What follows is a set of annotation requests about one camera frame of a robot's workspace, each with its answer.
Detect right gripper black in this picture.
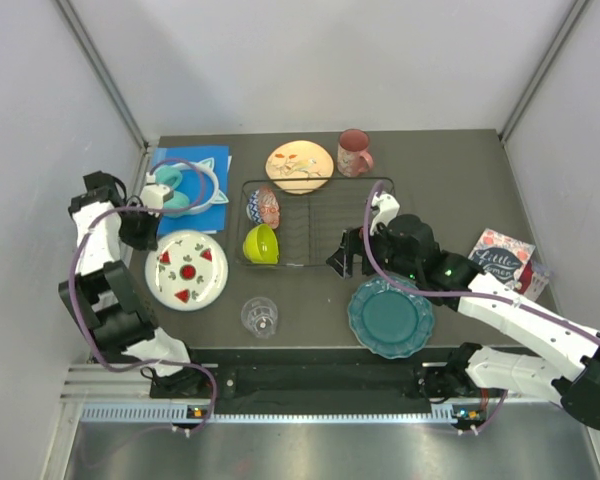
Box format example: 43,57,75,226
326,217,420,281

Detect watermelon pattern plate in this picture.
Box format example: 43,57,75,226
145,230,229,312

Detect teal scalloped plate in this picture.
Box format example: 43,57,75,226
347,277,435,360

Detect lime green bowl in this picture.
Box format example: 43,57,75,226
242,224,279,265

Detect orange blue patterned bowl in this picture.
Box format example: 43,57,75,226
246,186,280,230

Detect peach bird plate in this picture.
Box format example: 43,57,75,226
265,140,335,195

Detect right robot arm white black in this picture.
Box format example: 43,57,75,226
326,214,600,431

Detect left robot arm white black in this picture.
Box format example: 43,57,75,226
58,171,212,399

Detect teal cat ear headphones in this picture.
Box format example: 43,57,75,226
146,157,229,218

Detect clear drinking glass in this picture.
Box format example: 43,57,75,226
240,297,278,339

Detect pink mug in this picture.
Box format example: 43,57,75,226
337,129,374,177

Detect Little Women book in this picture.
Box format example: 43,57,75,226
469,228,536,287

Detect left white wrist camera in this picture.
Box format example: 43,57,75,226
139,173,174,210

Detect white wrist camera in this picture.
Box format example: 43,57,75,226
369,191,400,235
139,173,174,210

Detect black wire dish rack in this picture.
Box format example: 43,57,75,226
234,177,379,267

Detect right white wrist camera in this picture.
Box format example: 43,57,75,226
369,191,400,235

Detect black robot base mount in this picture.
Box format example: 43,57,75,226
141,348,500,414

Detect white slotted cable duct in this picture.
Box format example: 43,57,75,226
80,403,458,424

